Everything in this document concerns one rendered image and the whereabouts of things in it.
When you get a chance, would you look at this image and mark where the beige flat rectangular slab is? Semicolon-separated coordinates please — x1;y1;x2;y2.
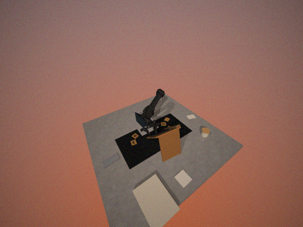
132;174;180;227

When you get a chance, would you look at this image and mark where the grey flat bar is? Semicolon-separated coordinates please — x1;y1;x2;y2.
102;153;120;168

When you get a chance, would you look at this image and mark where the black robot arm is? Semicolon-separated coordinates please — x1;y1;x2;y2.
141;89;165;127

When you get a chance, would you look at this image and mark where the small beige jar with tan lid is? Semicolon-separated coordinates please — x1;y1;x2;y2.
201;128;210;138

